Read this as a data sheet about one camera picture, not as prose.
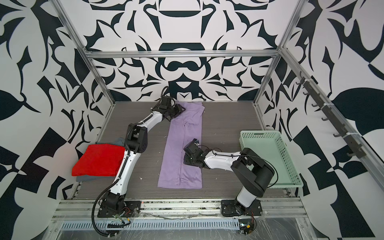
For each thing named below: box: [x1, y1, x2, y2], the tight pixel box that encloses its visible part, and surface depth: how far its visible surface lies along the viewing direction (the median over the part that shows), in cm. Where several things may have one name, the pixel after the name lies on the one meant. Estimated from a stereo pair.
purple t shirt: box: [158, 101, 205, 189], surface depth 94 cm
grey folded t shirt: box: [75, 137, 125, 182], surface depth 84 cm
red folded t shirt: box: [71, 144, 126, 177], surface depth 87 cm
